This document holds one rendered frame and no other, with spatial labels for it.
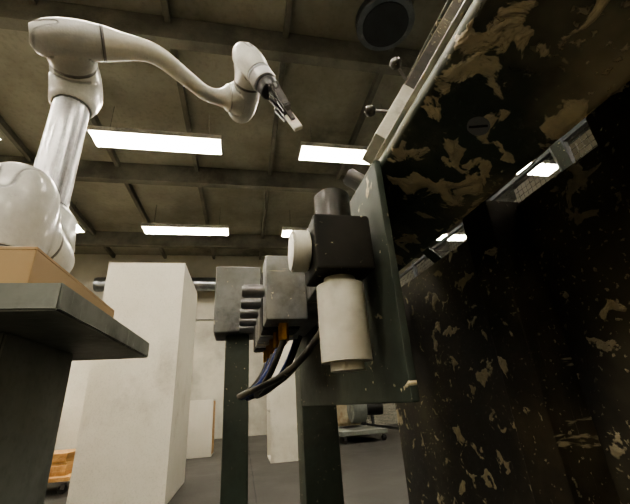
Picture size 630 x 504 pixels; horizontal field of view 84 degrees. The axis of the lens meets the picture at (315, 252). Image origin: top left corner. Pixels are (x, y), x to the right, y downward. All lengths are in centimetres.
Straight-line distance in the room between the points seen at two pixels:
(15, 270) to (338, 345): 54
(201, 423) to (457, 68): 554
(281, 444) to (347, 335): 420
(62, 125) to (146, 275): 208
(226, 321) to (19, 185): 52
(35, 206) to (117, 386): 230
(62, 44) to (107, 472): 257
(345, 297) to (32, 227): 72
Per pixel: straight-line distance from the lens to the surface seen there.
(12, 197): 93
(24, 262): 72
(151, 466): 305
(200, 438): 568
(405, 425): 97
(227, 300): 95
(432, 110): 33
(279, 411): 449
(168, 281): 319
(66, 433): 502
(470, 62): 31
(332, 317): 33
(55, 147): 128
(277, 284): 47
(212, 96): 149
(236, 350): 95
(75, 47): 136
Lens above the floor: 57
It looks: 23 degrees up
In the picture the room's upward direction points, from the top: 4 degrees counter-clockwise
